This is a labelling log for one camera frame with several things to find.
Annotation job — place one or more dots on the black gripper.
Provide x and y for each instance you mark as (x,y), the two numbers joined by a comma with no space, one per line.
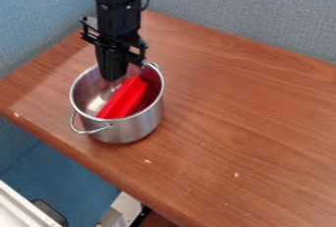
(114,33)

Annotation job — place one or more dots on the stainless steel pot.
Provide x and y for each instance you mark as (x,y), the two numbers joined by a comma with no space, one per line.
(90,93)

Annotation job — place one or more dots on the red block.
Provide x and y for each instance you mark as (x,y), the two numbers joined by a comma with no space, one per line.
(126,99)

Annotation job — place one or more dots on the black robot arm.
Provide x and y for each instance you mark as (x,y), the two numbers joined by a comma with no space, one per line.
(112,31)

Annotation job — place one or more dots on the dark chair part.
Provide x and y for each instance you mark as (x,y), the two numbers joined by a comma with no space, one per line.
(56,216)

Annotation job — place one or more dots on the table leg frame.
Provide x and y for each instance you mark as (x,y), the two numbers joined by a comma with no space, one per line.
(130,213)

